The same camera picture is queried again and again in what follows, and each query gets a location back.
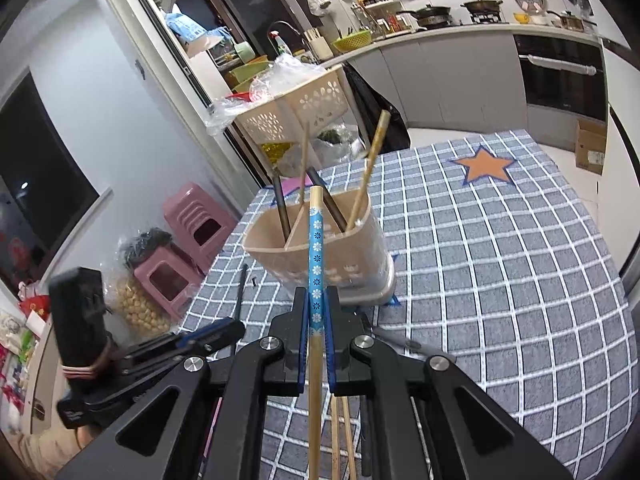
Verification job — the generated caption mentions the green plastic basin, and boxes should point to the green plastic basin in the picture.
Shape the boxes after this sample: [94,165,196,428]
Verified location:
[225,60,276,92]

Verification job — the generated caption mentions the clear plastic bag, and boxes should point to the clear plastic bag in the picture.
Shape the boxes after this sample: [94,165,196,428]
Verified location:
[205,55,326,136]

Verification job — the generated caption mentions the bag of yellow balls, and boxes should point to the bag of yellow balls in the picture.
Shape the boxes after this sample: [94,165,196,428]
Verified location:
[115,275,173,341]

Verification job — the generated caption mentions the white chopstick holder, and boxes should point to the white chopstick holder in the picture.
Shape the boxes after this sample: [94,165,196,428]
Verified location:
[305,30,333,61]

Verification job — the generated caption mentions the dark hanging cloth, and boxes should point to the dark hanging cloth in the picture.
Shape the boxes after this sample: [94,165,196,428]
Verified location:
[345,65,411,153]

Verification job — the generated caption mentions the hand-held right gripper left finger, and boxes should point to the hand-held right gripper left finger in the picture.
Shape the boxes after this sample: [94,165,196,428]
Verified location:
[55,287,308,480]

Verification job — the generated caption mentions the spice rack with bottles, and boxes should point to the spice rack with bottles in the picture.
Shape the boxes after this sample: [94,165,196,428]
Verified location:
[350,0,401,36]

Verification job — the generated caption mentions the black kitchen faucet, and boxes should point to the black kitchen faucet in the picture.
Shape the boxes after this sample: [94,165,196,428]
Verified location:
[267,20,311,51]

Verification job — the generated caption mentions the cardboard box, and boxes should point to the cardboard box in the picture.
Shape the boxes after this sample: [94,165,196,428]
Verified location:
[575,119,608,176]

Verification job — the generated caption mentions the blue floral bamboo chopstick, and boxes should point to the blue floral bamboo chopstick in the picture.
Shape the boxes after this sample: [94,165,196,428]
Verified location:
[306,186,326,480]

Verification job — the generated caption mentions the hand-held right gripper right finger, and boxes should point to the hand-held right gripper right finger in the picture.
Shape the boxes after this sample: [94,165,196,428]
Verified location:
[322,287,573,480]

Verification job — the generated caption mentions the short pink plastic stool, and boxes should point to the short pink plastic stool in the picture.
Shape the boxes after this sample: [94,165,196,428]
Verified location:
[134,245,206,321]

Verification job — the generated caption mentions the grey checked star tablecloth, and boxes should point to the grey checked star tablecloth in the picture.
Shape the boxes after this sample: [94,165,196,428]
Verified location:
[177,129,628,480]

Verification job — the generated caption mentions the dark cooking pot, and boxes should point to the dark cooking pot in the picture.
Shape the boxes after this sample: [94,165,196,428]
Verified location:
[460,0,505,23]

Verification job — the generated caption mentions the white kitchen counter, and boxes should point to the white kitchen counter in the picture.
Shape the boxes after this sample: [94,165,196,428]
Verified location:
[330,22,606,136]

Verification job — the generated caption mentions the plain bamboo chopstick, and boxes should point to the plain bamboo chopstick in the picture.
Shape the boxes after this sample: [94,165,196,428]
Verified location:
[346,109,392,228]
[330,395,341,480]
[341,396,358,480]

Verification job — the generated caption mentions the black built-in oven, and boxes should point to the black built-in oven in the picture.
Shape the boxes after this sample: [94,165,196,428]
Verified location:
[512,35,606,121]

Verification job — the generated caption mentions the pile of colourful packets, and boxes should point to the pile of colourful packets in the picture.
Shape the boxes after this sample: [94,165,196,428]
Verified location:
[0,280,51,431]

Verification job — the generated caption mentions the small metal saucepan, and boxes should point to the small metal saucepan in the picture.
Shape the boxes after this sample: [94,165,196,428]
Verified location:
[545,10,598,32]

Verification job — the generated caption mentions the beige perforated basket rack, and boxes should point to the beige perforated basket rack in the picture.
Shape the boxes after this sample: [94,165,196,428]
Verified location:
[235,65,351,146]

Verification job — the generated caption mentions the dark grey plastic spoon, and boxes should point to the dark grey plastic spoon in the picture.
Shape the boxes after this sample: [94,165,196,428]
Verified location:
[372,327,432,356]
[271,174,292,242]

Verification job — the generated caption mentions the dark chopsticks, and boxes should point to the dark chopsticks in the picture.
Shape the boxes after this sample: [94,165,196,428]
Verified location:
[306,166,349,233]

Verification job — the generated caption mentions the blue hanging bag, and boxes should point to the blue hanging bag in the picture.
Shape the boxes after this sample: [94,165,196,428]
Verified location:
[165,10,221,43]

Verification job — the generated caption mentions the clear bag of vegetables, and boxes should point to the clear bag of vegetables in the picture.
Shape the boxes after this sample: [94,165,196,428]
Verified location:
[277,125,371,176]

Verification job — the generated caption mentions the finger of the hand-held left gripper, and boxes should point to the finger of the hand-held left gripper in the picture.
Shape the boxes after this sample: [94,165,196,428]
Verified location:
[172,317,236,348]
[115,320,247,376]

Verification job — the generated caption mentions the sliding door frame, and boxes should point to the sliding door frame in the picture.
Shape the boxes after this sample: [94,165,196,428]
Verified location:
[92,0,266,186]

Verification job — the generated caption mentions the dark window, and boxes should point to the dark window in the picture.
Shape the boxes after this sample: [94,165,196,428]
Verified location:
[0,72,101,286]

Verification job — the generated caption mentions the thin black rod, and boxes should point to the thin black rod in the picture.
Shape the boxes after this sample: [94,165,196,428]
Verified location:
[227,264,249,358]

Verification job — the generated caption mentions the black wok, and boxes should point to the black wok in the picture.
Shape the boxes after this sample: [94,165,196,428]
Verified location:
[395,5,453,28]

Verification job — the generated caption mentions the green plastic colander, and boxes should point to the green plastic colander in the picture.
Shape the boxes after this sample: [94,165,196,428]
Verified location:
[331,30,375,54]

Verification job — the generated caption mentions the tall stack of pink stools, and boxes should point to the tall stack of pink stools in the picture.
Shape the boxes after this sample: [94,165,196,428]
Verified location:
[163,182,238,276]

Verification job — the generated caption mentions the yellow oil bottle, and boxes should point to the yellow oil bottle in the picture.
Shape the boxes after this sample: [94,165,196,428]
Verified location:
[262,142,293,166]

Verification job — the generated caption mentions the beige plastic utensil holder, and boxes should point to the beige plastic utensil holder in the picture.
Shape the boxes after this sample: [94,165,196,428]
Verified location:
[242,157,397,308]

